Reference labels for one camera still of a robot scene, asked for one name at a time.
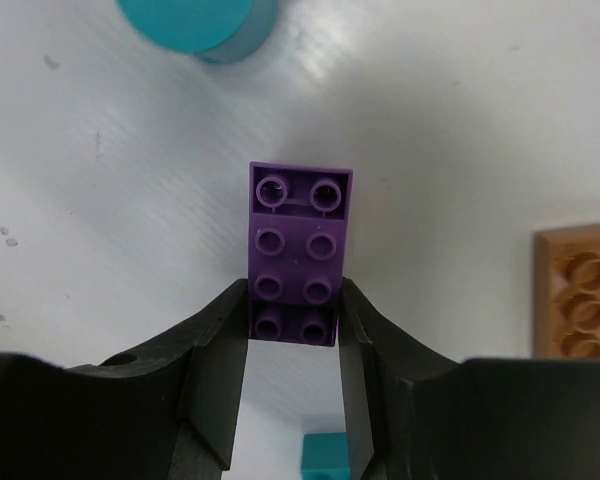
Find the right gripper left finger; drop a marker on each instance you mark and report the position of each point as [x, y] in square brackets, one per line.
[164, 409]

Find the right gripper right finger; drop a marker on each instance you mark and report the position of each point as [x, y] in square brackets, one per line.
[412, 413]

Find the purple lego brick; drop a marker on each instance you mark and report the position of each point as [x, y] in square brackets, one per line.
[298, 219]

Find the small teal lego brick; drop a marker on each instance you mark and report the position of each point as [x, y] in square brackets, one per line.
[325, 456]

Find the orange flat lego plate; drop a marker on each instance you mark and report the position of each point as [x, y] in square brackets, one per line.
[566, 293]

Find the teal oval lego piece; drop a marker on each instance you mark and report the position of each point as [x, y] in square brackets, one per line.
[213, 31]

